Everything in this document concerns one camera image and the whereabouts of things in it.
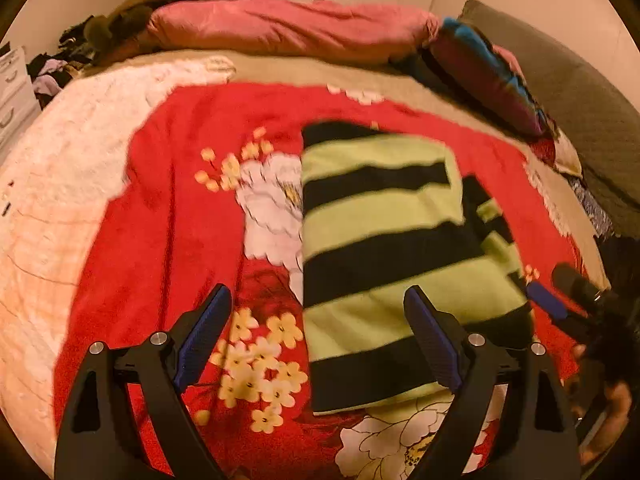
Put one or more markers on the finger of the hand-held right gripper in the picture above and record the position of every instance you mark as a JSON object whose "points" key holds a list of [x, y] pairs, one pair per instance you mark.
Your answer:
{"points": [[547, 301], [575, 280]]}

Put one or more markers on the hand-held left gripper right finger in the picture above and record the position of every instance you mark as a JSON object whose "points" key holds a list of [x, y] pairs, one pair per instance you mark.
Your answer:
{"points": [[435, 340]]}

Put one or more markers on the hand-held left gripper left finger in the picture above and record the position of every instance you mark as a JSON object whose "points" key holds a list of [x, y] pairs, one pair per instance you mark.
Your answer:
{"points": [[200, 340]]}

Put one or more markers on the green black striped sweater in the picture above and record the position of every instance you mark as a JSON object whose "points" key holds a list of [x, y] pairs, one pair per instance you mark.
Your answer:
{"points": [[380, 220]]}

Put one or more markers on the pile of dark clothes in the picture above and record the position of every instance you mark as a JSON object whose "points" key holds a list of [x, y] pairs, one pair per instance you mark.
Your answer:
{"points": [[55, 65]]}

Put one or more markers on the person's right hand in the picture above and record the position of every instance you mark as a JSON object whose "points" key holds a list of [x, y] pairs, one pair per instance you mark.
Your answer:
{"points": [[617, 405]]}

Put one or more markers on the blue patterned cloth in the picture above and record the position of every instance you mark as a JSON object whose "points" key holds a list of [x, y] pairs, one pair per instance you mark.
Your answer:
{"points": [[595, 210]]}

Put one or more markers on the cream pillow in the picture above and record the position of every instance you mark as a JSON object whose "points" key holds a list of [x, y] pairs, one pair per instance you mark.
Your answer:
{"points": [[567, 152]]}

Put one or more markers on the small red patterned pillow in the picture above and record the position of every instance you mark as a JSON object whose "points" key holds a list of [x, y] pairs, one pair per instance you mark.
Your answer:
{"points": [[544, 150]]}

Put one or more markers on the red floral blanket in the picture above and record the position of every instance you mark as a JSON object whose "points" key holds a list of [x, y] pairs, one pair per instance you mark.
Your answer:
{"points": [[165, 210]]}

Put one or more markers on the grey quilted headboard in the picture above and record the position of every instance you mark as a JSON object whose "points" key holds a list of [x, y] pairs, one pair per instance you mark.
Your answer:
{"points": [[575, 95]]}

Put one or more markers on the multicolour striped pillow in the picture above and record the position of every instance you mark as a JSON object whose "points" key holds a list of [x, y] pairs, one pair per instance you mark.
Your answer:
{"points": [[480, 75]]}

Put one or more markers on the white drawer unit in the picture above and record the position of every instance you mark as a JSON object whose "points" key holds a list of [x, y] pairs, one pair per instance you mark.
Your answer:
{"points": [[15, 100]]}

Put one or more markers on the pink duvet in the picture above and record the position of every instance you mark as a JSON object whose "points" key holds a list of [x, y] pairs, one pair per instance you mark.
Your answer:
{"points": [[290, 30]]}

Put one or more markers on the brown furry cloth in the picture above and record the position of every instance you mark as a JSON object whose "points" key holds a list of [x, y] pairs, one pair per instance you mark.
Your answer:
{"points": [[125, 20]]}

